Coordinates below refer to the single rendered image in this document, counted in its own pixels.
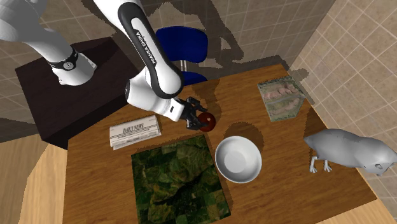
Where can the blue chair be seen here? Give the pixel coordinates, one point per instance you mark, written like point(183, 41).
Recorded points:
point(183, 43)

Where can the dark robot stand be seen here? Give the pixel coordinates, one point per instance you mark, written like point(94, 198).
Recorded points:
point(71, 105)

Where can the grey bird figure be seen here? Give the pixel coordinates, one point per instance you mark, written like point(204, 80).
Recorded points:
point(347, 149)

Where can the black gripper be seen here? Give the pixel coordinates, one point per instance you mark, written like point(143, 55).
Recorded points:
point(189, 112)

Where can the green landscape patterned mat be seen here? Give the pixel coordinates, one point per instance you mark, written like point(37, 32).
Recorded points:
point(180, 183)

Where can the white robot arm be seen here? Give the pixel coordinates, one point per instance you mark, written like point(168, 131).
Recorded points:
point(161, 77)

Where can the white bowl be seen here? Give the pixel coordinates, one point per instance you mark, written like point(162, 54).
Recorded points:
point(238, 159)

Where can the wooden table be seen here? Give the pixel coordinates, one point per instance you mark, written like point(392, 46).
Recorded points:
point(279, 195)

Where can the dark red apple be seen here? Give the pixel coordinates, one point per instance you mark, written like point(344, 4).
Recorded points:
point(209, 122)

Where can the folded newspaper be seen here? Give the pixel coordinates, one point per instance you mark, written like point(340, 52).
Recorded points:
point(135, 131)

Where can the landscape patterned box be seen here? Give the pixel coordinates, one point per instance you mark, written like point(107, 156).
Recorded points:
point(280, 99)

